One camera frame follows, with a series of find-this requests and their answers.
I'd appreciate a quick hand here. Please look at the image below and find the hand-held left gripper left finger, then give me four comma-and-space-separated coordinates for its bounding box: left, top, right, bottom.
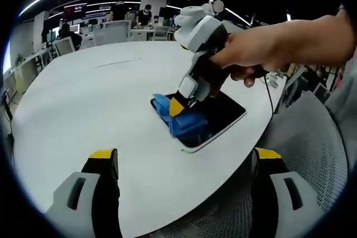
44, 147, 121, 238

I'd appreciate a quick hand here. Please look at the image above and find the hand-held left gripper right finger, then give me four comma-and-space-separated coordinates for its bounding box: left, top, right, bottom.
250, 147, 326, 238

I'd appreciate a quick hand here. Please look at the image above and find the blue cleaning cloth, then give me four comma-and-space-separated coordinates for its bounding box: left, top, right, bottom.
152, 93, 208, 138

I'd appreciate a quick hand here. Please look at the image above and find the black tablet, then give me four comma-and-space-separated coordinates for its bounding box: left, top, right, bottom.
149, 89, 248, 154

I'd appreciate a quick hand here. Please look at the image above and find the person's right hand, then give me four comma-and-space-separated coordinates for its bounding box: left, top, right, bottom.
209, 28, 283, 88

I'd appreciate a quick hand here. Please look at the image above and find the grey mesh office chair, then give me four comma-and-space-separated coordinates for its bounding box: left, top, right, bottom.
150, 90, 350, 238

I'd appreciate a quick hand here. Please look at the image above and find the white mesh office chair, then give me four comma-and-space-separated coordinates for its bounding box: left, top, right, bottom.
107, 20, 132, 45

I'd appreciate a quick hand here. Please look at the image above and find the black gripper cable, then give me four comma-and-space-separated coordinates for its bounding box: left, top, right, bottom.
262, 75, 277, 115

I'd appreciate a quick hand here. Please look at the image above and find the red wall screen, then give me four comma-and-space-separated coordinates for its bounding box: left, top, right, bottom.
63, 4, 88, 20

